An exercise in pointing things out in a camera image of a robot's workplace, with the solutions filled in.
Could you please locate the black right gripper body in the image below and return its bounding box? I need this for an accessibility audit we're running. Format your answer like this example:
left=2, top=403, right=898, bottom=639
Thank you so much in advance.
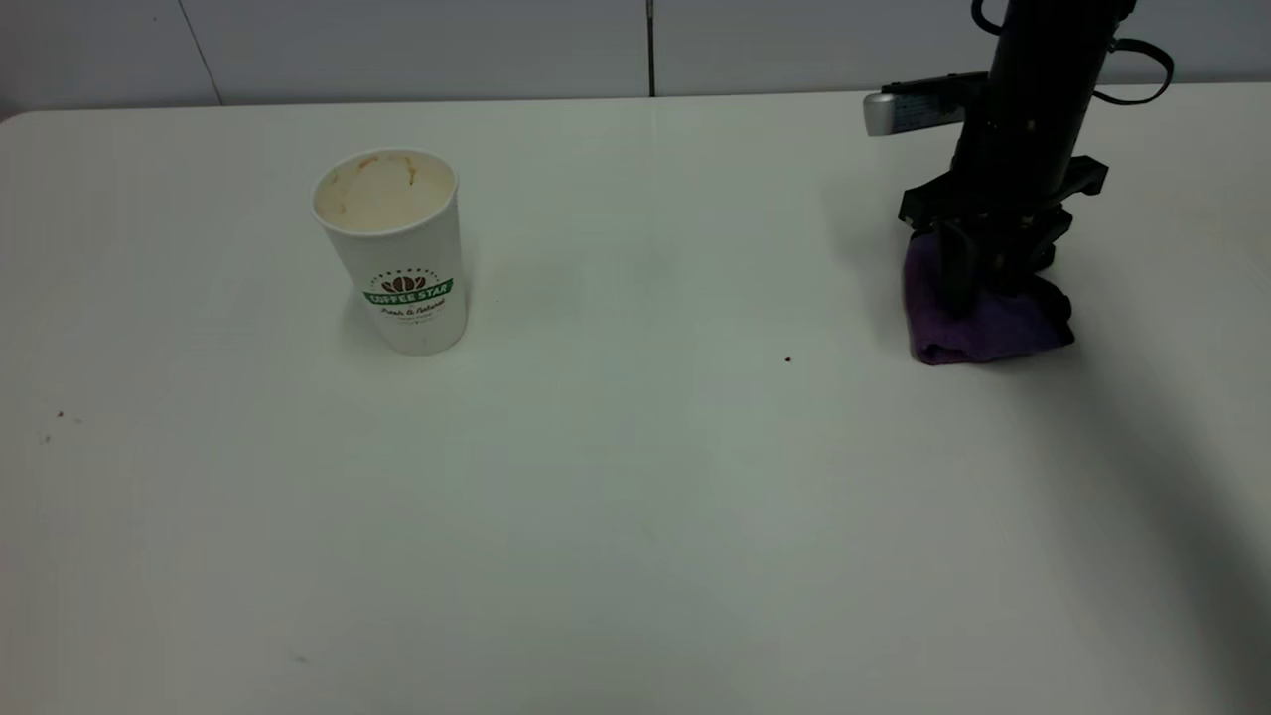
left=898, top=155, right=1109, bottom=241

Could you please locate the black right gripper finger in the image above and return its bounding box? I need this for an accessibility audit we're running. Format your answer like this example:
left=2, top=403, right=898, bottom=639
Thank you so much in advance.
left=997, top=222, right=1069, bottom=295
left=937, top=222, right=983, bottom=320

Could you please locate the purple cloth with black trim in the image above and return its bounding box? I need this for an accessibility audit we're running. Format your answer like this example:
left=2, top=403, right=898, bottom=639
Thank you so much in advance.
left=904, top=230, right=1077, bottom=366

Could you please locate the white paper coffee cup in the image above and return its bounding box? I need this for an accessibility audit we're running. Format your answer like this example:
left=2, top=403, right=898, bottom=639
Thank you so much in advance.
left=311, top=149, right=470, bottom=357

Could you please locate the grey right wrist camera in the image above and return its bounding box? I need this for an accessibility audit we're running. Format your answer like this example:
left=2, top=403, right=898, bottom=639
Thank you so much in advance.
left=862, top=71, right=994, bottom=138

